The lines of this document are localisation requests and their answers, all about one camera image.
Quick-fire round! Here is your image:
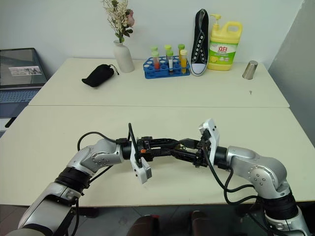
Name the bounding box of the silver metal cup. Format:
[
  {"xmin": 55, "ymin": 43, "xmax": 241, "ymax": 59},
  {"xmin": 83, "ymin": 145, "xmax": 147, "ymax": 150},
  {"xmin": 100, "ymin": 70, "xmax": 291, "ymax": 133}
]
[{"xmin": 241, "ymin": 60, "xmax": 259, "ymax": 80}]

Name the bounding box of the green-capped tube with white label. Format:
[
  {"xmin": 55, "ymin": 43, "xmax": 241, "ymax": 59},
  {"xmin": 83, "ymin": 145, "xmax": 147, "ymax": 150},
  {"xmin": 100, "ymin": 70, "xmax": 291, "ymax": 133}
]
[{"xmin": 166, "ymin": 50, "xmax": 174, "ymax": 75}]

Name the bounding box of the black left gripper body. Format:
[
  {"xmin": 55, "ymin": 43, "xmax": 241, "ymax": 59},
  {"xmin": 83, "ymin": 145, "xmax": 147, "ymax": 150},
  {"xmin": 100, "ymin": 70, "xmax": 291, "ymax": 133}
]
[{"xmin": 136, "ymin": 135, "xmax": 158, "ymax": 162}]

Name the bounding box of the black drawstring pouch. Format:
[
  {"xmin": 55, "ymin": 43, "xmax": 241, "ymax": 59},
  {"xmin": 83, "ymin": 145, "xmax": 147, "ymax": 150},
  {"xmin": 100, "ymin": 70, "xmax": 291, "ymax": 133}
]
[{"xmin": 81, "ymin": 64, "xmax": 120, "ymax": 88}]

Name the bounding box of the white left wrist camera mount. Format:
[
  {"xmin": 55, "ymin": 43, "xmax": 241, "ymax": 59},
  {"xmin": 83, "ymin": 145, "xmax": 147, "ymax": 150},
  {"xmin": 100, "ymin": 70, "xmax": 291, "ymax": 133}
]
[{"xmin": 129, "ymin": 141, "xmax": 153, "ymax": 184}]

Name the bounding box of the white ceramic vase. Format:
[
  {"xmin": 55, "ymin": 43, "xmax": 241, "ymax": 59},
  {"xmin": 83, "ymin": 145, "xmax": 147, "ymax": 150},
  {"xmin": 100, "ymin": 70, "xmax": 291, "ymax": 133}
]
[{"xmin": 113, "ymin": 40, "xmax": 135, "ymax": 73}]

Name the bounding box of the grey laptop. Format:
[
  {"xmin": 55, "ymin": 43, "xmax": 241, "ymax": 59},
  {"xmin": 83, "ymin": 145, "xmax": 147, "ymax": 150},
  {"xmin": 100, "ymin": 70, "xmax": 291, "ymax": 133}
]
[{"xmin": 0, "ymin": 47, "xmax": 48, "ymax": 111}]

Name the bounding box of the yellow-capped tube with orange liquid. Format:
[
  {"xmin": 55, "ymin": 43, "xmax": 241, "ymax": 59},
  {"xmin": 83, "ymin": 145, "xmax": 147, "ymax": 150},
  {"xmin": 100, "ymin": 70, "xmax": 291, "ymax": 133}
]
[{"xmin": 179, "ymin": 49, "xmax": 189, "ymax": 75}]

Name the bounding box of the blue test tube rack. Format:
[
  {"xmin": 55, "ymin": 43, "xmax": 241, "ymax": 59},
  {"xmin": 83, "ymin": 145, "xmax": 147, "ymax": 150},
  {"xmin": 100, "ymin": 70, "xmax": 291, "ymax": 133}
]
[{"xmin": 143, "ymin": 56, "xmax": 191, "ymax": 80}]

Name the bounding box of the yellow dish soap bottle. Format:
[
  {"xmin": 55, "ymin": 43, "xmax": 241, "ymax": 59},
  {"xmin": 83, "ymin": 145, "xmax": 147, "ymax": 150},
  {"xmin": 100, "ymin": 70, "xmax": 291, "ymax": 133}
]
[{"xmin": 207, "ymin": 13, "xmax": 244, "ymax": 71}]

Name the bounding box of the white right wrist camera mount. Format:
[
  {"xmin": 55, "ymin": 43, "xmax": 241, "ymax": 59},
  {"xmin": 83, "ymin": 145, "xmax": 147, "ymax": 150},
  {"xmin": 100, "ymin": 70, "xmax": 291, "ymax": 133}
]
[{"xmin": 198, "ymin": 118, "xmax": 220, "ymax": 166}]

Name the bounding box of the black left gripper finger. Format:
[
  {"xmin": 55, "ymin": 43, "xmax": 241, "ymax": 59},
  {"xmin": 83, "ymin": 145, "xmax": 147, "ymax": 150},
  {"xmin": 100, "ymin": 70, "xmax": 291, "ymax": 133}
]
[
  {"xmin": 151, "ymin": 137, "xmax": 182, "ymax": 147},
  {"xmin": 150, "ymin": 148, "xmax": 177, "ymax": 158}
]

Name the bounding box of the black canvas sneaker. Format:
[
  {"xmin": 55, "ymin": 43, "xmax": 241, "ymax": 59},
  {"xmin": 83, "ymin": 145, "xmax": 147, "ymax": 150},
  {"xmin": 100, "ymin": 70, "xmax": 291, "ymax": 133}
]
[{"xmin": 190, "ymin": 8, "xmax": 211, "ymax": 77}]

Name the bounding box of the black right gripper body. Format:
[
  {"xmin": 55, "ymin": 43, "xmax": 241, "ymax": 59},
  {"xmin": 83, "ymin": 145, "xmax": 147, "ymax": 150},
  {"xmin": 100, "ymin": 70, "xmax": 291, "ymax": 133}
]
[{"xmin": 193, "ymin": 134, "xmax": 213, "ymax": 169}]

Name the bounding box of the dried flower bouquet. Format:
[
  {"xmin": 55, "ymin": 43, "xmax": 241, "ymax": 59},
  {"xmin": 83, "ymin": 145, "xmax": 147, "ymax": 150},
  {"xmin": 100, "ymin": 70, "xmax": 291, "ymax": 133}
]
[{"xmin": 101, "ymin": 0, "xmax": 135, "ymax": 44}]

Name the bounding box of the green-capped tube with red liquid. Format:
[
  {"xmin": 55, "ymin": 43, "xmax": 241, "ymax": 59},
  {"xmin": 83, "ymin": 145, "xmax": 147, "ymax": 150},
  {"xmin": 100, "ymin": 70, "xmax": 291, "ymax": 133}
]
[{"xmin": 151, "ymin": 51, "xmax": 160, "ymax": 71}]

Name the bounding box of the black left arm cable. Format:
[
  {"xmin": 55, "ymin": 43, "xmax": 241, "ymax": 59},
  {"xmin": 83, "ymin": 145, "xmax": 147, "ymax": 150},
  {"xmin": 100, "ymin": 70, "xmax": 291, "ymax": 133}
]
[{"xmin": 76, "ymin": 122, "xmax": 145, "ymax": 170}]

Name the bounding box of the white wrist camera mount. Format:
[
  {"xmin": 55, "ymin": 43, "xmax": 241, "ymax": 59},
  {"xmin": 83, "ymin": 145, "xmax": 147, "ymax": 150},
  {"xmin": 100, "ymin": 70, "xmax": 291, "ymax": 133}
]
[
  {"xmin": 129, "ymin": 141, "xmax": 153, "ymax": 184},
  {"xmin": 198, "ymin": 118, "xmax": 220, "ymax": 166}
]

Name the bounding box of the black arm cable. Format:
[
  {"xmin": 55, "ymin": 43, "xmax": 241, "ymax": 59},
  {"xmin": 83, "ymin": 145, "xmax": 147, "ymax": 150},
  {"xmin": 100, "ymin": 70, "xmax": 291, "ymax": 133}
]
[
  {"xmin": 76, "ymin": 122, "xmax": 145, "ymax": 170},
  {"xmin": 203, "ymin": 147, "xmax": 261, "ymax": 205}
]

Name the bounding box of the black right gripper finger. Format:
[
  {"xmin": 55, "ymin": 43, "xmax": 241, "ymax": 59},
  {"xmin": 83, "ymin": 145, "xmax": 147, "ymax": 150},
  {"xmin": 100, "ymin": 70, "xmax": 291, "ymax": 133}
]
[
  {"xmin": 171, "ymin": 149, "xmax": 200, "ymax": 164},
  {"xmin": 179, "ymin": 138, "xmax": 202, "ymax": 148}
]

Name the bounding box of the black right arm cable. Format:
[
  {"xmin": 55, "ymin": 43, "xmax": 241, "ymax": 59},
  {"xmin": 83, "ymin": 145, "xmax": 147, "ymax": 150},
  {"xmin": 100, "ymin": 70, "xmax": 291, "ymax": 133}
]
[{"xmin": 203, "ymin": 147, "xmax": 261, "ymax": 205}]

